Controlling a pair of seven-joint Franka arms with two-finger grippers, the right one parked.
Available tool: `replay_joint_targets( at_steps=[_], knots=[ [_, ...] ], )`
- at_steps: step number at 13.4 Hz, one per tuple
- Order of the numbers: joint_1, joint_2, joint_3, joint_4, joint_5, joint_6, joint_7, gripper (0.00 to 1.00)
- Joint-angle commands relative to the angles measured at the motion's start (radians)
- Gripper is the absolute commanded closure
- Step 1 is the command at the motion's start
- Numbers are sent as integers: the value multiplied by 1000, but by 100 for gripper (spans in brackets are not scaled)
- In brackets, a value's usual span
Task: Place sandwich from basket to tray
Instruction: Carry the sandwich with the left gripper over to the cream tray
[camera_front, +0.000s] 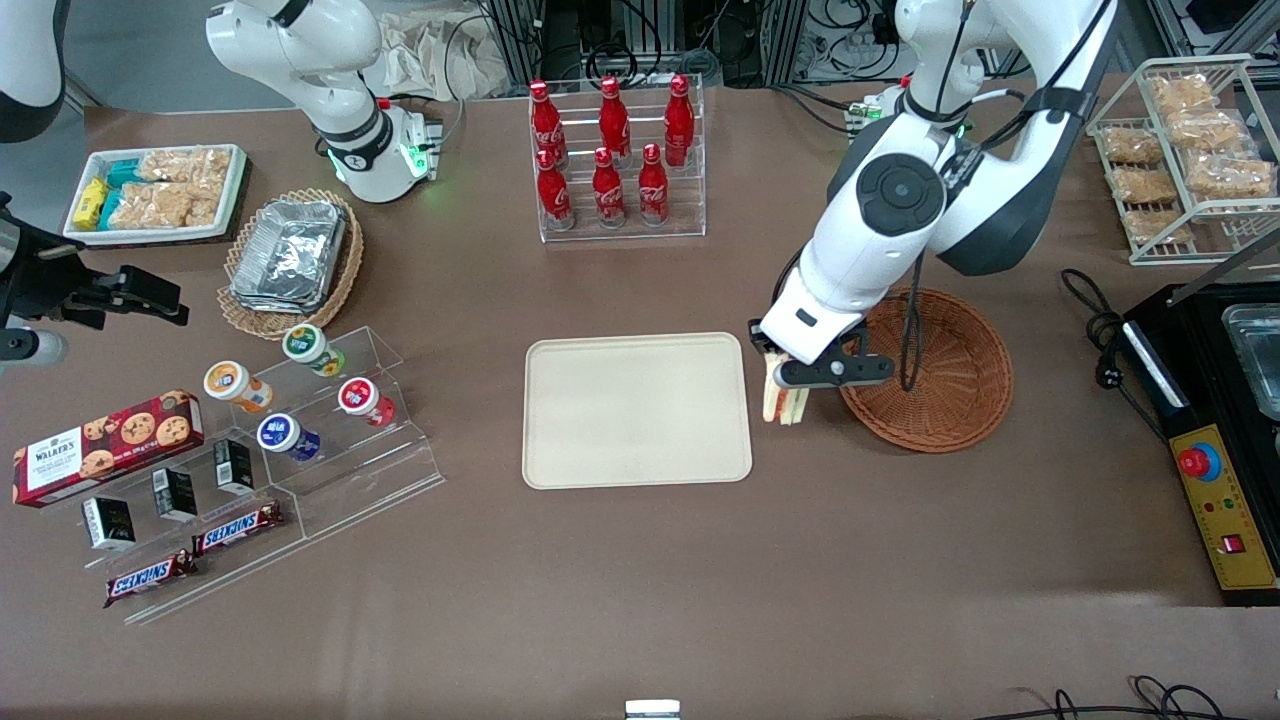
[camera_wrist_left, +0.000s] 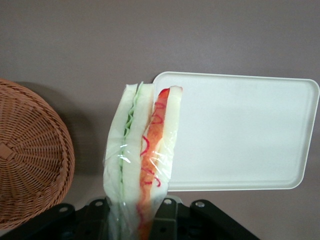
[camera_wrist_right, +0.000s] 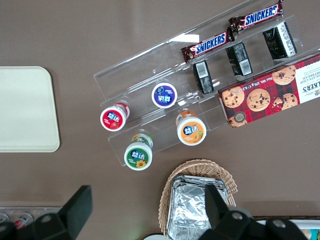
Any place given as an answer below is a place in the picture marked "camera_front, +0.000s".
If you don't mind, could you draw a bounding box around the white rectangular snack tray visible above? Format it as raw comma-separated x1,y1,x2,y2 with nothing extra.
62,143,249,245

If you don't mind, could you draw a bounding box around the green lid yogurt cup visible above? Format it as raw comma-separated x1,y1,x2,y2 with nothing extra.
281,324,346,378

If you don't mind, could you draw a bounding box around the clear acrylic stepped display stand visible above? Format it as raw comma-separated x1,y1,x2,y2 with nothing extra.
80,325,446,627

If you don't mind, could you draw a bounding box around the layered sandwich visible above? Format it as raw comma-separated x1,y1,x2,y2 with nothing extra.
761,352,812,427

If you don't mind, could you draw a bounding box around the red Coca-Cola bottle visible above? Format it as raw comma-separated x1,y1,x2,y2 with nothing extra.
528,80,569,169
663,74,697,168
591,147,627,230
637,143,671,228
597,76,633,166
536,149,576,233

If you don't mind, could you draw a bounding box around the beige rectangular serving tray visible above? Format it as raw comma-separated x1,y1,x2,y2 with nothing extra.
522,332,754,491

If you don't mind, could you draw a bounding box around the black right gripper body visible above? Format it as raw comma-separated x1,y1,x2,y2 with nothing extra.
0,195,122,332

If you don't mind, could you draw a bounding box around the small black carton box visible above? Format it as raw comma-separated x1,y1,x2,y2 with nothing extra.
81,497,137,552
152,467,199,523
213,439,257,496

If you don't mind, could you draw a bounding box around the white wire shelf rack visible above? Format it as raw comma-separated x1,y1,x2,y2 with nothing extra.
1086,54,1280,267

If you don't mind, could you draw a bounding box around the yellow snack packet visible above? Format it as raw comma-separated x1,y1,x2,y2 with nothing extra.
73,177,110,230

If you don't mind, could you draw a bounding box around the round brown wicker basket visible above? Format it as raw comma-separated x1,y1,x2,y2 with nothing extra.
837,287,1015,455

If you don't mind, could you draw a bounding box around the orange lid yogurt cup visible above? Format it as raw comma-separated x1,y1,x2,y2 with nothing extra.
203,361,274,414

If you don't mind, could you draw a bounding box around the grey metal rod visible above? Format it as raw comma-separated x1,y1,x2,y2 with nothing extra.
1165,228,1280,308

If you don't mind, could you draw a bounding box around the steel appliance pan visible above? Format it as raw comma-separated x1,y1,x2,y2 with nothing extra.
1221,302,1280,422

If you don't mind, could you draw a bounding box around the blue lid yogurt cup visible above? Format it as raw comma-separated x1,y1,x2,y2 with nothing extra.
257,413,322,463

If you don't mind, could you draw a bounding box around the red lid yogurt cup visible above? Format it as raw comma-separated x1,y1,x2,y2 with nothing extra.
337,376,397,428

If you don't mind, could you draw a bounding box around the black power cable with plug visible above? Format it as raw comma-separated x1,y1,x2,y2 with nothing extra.
1059,267,1169,443

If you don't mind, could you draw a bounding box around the yellow control panel box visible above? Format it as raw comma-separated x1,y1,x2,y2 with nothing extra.
1167,424,1280,594

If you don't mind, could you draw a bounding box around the black hanging arm cable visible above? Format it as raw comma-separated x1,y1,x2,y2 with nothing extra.
896,245,928,394

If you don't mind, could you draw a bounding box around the red tartan Walkers cookie box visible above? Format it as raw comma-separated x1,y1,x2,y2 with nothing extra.
12,390,206,509

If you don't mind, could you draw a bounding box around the stack of foil trays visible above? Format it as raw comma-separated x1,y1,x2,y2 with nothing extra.
229,199,349,315

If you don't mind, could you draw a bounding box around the oval light wicker basket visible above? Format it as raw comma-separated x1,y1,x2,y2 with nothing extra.
217,187,366,342

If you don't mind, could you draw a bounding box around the black floor cable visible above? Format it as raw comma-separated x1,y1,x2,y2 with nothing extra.
975,675,1246,720

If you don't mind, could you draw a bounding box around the black countertop appliance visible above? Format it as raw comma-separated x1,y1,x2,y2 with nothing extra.
1119,280,1280,607

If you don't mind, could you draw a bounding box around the clear acrylic bottle rack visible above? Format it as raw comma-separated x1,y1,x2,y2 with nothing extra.
527,74,708,245

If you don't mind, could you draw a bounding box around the crumpled white bag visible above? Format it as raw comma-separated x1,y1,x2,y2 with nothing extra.
375,8,513,101

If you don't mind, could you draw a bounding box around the Snickers chocolate bar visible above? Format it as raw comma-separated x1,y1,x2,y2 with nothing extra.
103,550,198,609
191,500,285,557

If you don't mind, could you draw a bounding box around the aluminium equipment frame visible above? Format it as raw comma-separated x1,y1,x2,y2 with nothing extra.
478,0,886,89

